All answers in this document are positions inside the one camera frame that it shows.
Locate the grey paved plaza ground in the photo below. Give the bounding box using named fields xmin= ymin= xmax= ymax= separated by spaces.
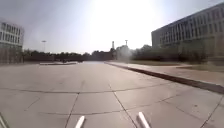
xmin=0 ymin=60 xmax=224 ymax=128

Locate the row of trees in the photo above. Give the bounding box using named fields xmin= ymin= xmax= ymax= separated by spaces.
xmin=22 ymin=44 xmax=208 ymax=64

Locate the low flat platform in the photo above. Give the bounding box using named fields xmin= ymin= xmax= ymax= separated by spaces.
xmin=39 ymin=61 xmax=79 ymax=66

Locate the dark raised kerb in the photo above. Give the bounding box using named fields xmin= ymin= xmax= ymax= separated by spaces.
xmin=104 ymin=61 xmax=224 ymax=95

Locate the robot's own part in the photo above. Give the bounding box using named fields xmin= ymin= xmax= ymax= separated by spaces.
xmin=137 ymin=111 xmax=152 ymax=128
xmin=74 ymin=115 xmax=86 ymax=128

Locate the light pole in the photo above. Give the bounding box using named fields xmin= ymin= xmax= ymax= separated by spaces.
xmin=41 ymin=40 xmax=48 ymax=54

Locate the raised paved terrace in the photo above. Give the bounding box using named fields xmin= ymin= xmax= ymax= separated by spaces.
xmin=109 ymin=60 xmax=224 ymax=88

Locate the large grey windowed building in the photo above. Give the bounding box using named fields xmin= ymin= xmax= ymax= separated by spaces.
xmin=150 ymin=2 xmax=224 ymax=64

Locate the pale building with windows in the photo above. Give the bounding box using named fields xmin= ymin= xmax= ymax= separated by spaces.
xmin=0 ymin=19 xmax=25 ymax=64

